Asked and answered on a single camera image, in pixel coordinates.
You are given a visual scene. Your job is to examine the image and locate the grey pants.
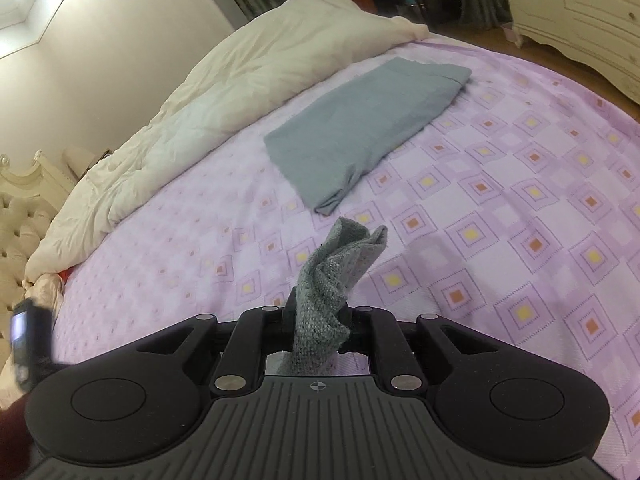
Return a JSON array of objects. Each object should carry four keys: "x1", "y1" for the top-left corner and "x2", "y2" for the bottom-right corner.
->
[{"x1": 277, "y1": 217, "x2": 387, "y2": 376}]

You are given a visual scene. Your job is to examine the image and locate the beige satin pillow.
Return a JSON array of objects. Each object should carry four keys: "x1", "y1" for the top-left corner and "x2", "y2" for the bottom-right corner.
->
[{"x1": 23, "y1": 274, "x2": 65, "y2": 320}]

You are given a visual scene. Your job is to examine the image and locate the red item under duvet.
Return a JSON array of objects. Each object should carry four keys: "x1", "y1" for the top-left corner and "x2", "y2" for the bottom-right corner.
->
[{"x1": 58, "y1": 268, "x2": 74, "y2": 283}]

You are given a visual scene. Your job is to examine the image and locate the beige tufted headboard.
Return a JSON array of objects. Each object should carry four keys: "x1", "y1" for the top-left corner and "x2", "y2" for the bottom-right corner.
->
[{"x1": 0, "y1": 151, "x2": 75, "y2": 361}]

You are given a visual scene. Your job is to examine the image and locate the bedside lamp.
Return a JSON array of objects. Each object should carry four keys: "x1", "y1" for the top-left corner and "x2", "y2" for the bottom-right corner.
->
[{"x1": 62, "y1": 145, "x2": 98, "y2": 180}]

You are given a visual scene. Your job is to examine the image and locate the purple patterned bed sheet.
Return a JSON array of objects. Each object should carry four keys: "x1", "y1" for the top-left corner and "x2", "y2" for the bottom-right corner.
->
[{"x1": 53, "y1": 39, "x2": 639, "y2": 479}]

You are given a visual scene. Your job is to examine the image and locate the folded light grey garment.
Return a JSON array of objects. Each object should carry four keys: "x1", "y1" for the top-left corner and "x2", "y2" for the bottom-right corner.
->
[{"x1": 265, "y1": 58, "x2": 472, "y2": 216}]

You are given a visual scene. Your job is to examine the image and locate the cream white duvet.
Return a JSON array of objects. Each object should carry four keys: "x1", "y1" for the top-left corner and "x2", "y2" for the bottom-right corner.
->
[{"x1": 25, "y1": 0, "x2": 430, "y2": 284}]

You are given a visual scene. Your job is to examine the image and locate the white dresser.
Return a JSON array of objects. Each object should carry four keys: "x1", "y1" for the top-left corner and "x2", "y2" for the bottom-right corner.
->
[{"x1": 509, "y1": 0, "x2": 640, "y2": 102}]

